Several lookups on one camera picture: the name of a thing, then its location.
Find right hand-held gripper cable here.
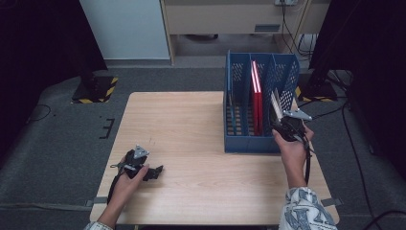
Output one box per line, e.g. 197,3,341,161
299,133,316,187

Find black stand with striped base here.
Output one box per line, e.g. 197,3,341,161
295,68,339,104
70,57,119,104

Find thin black floor cable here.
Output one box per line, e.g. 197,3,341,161
25,103,52,125

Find white panel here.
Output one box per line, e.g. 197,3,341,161
79,0,170,60

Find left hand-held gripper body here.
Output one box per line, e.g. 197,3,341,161
123,144,150,179

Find left hand-held gripper cable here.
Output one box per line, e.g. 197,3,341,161
106,162,128,205

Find long black floor cable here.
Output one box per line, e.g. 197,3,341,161
340,95,375,230

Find blue plastic file rack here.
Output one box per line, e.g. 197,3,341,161
223,50,301,155

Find hand-held gripper cable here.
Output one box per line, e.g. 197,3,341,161
299,133,316,187
106,162,128,205

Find person's right hand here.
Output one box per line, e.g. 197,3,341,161
272,124,315,171

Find grey cabinet label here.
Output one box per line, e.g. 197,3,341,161
254,23,282,33

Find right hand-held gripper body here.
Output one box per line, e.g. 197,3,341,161
272,108,313,143

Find black hanging cables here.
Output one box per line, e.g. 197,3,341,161
280,0,318,61

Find thick black floor cable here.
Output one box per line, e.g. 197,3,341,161
363,209,406,230

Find white book with green leaf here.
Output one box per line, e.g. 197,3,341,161
270,89,285,121

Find beige cabinet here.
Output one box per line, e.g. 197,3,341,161
159,0,331,65

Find person's left hand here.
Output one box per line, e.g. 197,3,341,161
109,162,150,205

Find black curtain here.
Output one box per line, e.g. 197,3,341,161
307,0,406,180
0,0,108,161

